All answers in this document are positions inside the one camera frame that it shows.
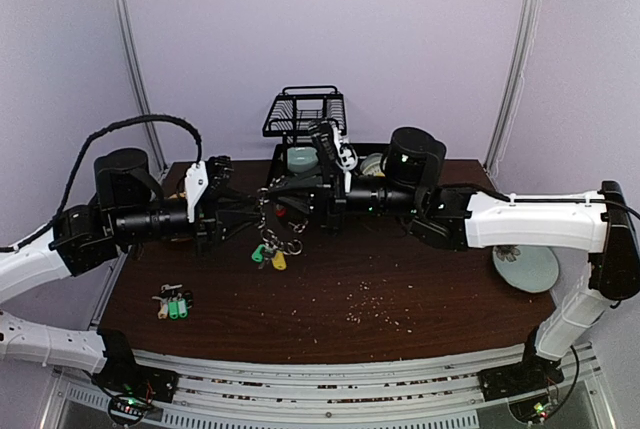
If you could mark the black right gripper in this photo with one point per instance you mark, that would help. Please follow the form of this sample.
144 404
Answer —
333 200

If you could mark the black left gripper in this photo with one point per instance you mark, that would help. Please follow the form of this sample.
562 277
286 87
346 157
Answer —
211 216

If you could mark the large keyring with red handle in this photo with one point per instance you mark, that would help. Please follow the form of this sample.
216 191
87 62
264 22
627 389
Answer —
274 249

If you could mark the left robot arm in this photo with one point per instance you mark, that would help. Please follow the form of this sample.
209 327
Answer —
128 209

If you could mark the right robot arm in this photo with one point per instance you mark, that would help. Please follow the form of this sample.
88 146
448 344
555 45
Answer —
464 216

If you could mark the celadon green bowl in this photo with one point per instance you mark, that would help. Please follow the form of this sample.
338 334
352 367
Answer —
301 159

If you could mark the yellow daisy plate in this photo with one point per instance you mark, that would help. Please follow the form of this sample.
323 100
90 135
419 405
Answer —
372 168

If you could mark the pale green plate behind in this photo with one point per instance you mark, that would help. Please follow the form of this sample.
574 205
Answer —
372 156

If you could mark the green tagged key bunch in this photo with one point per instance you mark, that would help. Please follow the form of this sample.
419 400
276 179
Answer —
174 302

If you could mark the left base circuit board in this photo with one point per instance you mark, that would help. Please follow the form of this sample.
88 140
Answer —
126 410

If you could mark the base circuit board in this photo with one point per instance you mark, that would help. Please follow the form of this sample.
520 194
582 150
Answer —
126 410
533 410

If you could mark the light green flower plate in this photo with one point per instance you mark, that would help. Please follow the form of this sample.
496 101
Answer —
531 269

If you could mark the right base circuit board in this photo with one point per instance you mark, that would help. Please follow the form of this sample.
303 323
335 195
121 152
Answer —
533 410

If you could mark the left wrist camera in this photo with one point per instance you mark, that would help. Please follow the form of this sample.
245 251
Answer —
197 180

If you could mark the black wire dish rack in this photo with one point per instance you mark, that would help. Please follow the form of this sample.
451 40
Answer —
293 109

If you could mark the aluminium front rail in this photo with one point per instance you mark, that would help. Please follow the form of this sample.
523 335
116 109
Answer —
441 392

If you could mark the left aluminium frame post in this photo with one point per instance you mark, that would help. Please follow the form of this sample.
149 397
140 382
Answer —
137 82

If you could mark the aluminium frame post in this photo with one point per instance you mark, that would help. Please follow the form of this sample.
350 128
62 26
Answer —
523 44
137 82

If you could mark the right aluminium frame post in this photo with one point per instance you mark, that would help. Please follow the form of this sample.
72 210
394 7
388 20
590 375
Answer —
523 44

